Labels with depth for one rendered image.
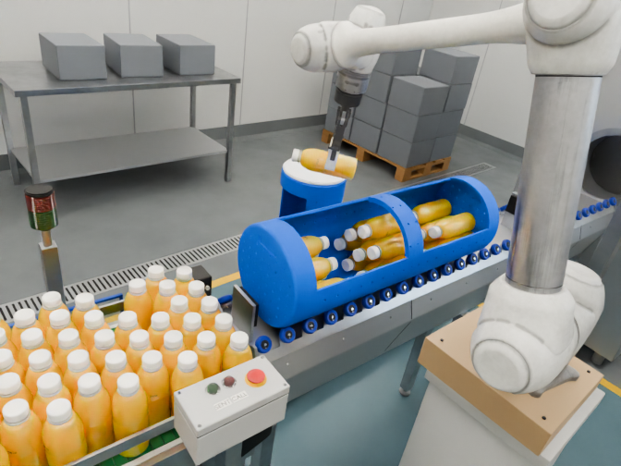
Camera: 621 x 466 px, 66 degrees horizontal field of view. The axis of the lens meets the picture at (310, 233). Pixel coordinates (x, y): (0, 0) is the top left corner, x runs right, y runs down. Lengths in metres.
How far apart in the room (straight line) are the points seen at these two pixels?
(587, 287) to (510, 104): 5.46
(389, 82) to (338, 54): 3.73
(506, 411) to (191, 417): 0.66
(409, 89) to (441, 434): 3.75
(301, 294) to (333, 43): 0.58
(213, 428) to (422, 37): 0.88
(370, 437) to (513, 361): 1.50
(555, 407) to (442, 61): 4.13
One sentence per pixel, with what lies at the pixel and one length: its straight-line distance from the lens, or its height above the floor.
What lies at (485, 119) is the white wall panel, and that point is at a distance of 6.68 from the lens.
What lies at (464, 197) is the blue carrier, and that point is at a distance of 1.84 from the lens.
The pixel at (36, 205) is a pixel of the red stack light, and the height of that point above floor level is 1.23.
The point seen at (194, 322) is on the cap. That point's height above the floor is 1.09.
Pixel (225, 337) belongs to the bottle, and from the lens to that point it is 1.15.
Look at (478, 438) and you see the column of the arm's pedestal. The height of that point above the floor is 0.90.
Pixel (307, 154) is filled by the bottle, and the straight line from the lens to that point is 1.44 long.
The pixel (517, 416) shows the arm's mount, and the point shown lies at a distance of 1.18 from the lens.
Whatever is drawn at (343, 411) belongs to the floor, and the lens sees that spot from 2.43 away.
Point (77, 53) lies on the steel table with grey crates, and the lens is 3.63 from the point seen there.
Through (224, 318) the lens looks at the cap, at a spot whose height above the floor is 1.09.
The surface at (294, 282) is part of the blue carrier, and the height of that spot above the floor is 1.16.
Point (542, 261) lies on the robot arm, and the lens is 0.95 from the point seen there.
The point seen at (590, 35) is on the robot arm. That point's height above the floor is 1.79.
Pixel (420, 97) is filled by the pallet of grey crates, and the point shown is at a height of 0.84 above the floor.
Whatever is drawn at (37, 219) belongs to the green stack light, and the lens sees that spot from 1.35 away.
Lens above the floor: 1.84
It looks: 30 degrees down
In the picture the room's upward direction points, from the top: 9 degrees clockwise
